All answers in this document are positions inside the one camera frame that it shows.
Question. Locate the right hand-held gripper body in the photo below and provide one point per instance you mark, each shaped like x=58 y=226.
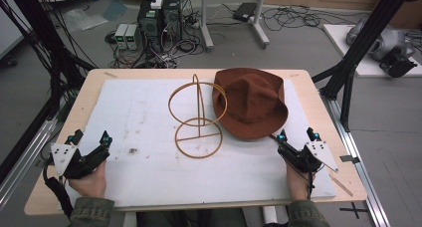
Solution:
x=308 y=157

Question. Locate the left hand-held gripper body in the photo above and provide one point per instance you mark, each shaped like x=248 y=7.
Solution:
x=68 y=160

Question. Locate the brown felt hat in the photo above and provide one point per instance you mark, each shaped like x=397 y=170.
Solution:
x=252 y=101

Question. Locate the person's right hand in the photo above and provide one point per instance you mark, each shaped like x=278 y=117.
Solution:
x=298 y=183

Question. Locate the person's left hand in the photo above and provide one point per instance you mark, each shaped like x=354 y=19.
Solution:
x=91 y=183

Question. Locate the grey tape piece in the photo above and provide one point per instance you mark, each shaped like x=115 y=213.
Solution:
x=349 y=159

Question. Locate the thin wooden stick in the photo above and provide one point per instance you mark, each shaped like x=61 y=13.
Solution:
x=341 y=185

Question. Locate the white foam mat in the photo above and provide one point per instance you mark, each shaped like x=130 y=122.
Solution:
x=149 y=174

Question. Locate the white board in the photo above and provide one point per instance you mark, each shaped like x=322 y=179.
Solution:
x=368 y=66

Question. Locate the grey power supply unit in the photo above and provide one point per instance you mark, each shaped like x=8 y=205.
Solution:
x=121 y=36
x=132 y=37

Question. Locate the black device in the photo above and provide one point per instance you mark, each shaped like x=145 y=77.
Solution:
x=398 y=64

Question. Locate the clear plastic sheet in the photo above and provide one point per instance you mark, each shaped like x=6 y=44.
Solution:
x=84 y=19

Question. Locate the grey rounded shell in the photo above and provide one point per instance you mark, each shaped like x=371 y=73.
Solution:
x=384 y=41

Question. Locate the black computer tower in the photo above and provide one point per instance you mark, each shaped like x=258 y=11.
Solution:
x=171 y=18
x=149 y=21

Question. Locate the grey metal table stand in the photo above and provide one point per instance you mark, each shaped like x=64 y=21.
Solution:
x=232 y=18

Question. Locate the black flat box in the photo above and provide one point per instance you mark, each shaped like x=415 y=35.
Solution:
x=245 y=11

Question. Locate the white box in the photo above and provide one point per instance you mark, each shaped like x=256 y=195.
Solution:
x=157 y=1

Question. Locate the aluminium rail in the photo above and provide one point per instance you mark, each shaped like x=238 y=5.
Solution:
x=23 y=154
x=358 y=160

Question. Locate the black metal frame post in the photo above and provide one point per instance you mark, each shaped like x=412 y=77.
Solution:
x=361 y=41
x=43 y=38

